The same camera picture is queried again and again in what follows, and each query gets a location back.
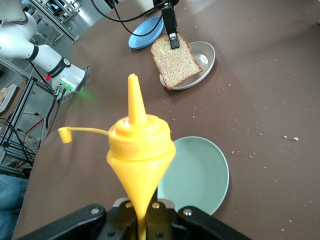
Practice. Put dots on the mint green plate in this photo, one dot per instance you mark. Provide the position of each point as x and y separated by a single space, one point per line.
197 175

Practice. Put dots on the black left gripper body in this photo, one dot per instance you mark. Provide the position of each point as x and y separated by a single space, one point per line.
165 3

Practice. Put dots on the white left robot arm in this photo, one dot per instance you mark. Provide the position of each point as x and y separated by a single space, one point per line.
17 42

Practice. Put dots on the yellow squeeze bottle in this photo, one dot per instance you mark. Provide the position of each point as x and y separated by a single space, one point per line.
140 150

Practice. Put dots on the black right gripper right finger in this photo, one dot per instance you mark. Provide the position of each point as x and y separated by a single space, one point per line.
190 225

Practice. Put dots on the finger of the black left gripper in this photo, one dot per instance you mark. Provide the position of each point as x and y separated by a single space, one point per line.
171 22

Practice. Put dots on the white toaster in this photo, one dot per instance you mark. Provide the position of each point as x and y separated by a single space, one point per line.
146 5

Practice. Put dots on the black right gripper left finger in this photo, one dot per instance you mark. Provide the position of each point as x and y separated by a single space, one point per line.
75 225

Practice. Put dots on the aluminium profile rack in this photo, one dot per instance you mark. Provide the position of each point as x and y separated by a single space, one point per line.
25 97

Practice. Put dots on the brown tablecloth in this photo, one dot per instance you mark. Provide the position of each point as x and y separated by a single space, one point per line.
250 100

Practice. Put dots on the aluminium workbench frame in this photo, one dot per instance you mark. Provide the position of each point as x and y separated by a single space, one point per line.
63 28

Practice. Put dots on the white tray with bread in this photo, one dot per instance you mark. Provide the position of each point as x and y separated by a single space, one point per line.
7 96

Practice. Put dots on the person in blue jeans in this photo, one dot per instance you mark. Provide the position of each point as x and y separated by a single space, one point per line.
10 200

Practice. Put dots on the beige plate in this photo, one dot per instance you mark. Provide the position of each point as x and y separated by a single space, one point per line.
205 57

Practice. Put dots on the brown bread slice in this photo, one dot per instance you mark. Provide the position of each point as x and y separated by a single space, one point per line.
175 65

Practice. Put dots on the blue plate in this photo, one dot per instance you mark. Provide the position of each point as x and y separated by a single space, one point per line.
145 35

